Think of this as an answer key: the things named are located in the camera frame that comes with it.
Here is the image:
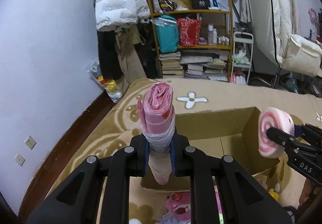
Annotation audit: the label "pink swirl lollipop plush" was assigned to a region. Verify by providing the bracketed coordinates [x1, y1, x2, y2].
[258, 107, 295, 159]

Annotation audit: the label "pink plastic bag bundle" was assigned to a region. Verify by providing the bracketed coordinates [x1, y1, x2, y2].
[136, 82, 175, 185]

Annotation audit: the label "purple haired doll plush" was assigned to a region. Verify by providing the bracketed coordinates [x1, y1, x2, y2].
[156, 212, 190, 224]

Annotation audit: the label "open cardboard box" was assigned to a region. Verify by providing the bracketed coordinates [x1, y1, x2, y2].
[140, 106, 281, 191]

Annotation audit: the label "pink strawberry bear plush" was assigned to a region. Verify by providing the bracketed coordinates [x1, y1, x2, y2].
[165, 192, 191, 221]

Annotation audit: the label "beige patterned fleece rug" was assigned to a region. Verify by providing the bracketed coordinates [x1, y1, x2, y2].
[46, 77, 322, 224]

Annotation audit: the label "white metal trolley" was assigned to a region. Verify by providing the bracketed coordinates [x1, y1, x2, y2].
[229, 31, 254, 85]

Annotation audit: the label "stack of books right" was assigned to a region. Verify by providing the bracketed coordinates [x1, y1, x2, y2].
[180, 49, 229, 82]

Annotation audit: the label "stack of books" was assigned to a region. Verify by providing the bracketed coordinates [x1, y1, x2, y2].
[159, 51, 184, 78]
[180, 49, 229, 82]

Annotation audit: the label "plastic bag of toys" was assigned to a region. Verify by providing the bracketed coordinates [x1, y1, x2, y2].
[88, 59, 123, 103]

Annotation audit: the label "white bottles on shelf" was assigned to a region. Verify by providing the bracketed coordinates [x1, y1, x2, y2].
[207, 24, 230, 46]

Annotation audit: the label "stack of books left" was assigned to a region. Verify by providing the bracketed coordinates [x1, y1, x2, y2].
[159, 51, 184, 78]

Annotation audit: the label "black hanging garment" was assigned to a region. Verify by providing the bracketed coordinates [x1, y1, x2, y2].
[97, 31, 123, 81]

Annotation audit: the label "yellow wooden shelf unit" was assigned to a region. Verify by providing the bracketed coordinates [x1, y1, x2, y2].
[147, 0, 233, 78]

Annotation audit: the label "red patterned gift bag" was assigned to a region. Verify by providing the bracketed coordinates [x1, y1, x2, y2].
[177, 18, 201, 46]

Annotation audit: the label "teal bag on shelf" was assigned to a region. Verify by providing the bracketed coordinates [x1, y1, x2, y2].
[152, 15, 180, 53]

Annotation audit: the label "black box with white text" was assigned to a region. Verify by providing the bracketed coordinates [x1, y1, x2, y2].
[192, 0, 210, 9]

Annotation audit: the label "lower wall socket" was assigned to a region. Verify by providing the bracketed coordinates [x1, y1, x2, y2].
[14, 154, 25, 166]

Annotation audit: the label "wall socket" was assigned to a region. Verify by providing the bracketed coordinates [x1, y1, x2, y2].
[25, 136, 37, 150]
[14, 154, 25, 166]

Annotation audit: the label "upper wall socket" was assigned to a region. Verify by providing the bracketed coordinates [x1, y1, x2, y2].
[25, 136, 37, 150]

